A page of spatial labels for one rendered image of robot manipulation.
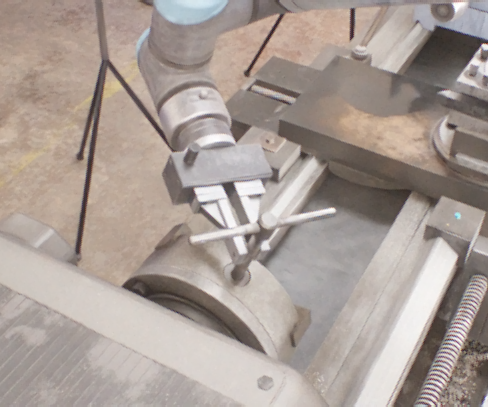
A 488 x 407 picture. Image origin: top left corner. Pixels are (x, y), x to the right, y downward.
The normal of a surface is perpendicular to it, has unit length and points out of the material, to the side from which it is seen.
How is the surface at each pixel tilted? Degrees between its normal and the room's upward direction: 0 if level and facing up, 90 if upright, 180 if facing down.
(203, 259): 4
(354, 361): 0
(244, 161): 21
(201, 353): 0
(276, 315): 55
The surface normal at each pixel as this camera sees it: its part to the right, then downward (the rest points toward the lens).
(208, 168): 0.33, -0.54
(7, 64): 0.04, -0.73
